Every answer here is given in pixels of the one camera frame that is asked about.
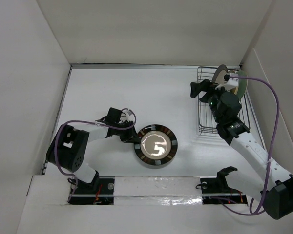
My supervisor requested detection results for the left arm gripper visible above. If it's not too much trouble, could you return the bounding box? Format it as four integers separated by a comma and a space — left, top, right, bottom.
114, 120, 140, 144

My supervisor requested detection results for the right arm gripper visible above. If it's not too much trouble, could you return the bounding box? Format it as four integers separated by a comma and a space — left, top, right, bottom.
191, 79, 231, 123

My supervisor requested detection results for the brown rimmed cream plate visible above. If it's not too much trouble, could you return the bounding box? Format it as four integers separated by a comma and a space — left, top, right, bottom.
212, 64, 228, 84

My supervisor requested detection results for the black striped rim plate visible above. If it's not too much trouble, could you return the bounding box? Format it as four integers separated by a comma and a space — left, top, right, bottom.
134, 124, 178, 167

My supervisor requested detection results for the light blue rectangular plate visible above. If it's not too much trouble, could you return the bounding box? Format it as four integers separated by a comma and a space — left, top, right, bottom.
212, 70, 227, 84

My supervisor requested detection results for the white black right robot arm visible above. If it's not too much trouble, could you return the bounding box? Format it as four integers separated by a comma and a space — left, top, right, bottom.
190, 78, 293, 220

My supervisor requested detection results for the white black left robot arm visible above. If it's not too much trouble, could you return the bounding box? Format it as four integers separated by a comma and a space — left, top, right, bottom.
46, 107, 141, 193

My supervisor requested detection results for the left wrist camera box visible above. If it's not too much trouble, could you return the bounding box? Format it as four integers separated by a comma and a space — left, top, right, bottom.
120, 108, 135, 123

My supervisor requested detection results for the dark wire dish rack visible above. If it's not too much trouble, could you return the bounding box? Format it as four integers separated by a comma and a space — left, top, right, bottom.
196, 66, 251, 136

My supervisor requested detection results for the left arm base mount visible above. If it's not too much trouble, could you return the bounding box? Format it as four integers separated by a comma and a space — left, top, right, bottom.
68, 176, 115, 205

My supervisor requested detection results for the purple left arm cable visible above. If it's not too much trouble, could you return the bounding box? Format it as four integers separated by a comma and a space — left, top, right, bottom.
54, 109, 137, 203

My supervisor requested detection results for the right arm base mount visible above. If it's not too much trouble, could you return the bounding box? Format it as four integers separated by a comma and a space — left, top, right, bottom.
195, 166, 248, 205

